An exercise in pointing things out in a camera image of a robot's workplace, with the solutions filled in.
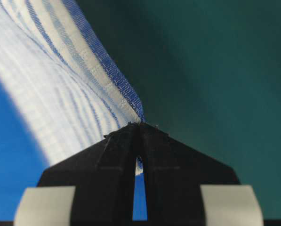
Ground blue table cloth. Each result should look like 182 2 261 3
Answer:
0 68 147 221

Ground white blue striped towel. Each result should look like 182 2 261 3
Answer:
0 0 144 165

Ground dark green backdrop curtain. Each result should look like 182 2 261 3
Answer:
78 0 281 219

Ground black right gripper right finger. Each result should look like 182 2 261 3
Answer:
140 123 263 226

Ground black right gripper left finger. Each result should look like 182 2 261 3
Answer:
14 123 138 226

